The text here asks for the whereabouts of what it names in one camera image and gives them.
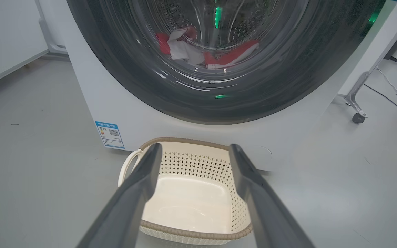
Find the white front-load washing machine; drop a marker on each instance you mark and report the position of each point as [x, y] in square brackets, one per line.
[133, 113]

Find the cream perforated laundry basket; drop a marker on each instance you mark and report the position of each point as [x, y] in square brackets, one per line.
[191, 199]

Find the red Bulls jersey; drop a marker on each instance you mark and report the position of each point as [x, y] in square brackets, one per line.
[233, 57]

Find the round glass washing machine door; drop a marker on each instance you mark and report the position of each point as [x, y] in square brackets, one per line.
[133, 69]

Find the blue energy label sticker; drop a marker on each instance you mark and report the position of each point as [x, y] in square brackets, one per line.
[110, 134]

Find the white tube frame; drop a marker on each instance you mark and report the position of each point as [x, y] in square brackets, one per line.
[45, 34]

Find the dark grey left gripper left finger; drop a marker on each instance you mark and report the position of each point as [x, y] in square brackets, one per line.
[129, 199]

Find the white garment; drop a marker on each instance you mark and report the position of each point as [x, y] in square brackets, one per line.
[179, 48]

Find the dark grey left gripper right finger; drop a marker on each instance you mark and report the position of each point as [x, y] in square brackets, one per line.
[267, 213]

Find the metal stand leg with caster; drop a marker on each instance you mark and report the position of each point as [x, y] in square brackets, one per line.
[357, 91]

